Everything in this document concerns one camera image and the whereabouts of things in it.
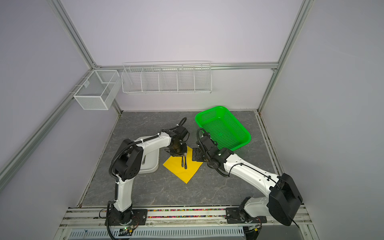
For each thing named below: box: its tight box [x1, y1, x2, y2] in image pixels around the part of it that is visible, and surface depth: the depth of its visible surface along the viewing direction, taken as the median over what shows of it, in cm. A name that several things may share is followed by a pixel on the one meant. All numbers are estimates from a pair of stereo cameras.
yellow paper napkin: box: [162, 146, 204, 184], surface depth 91 cm
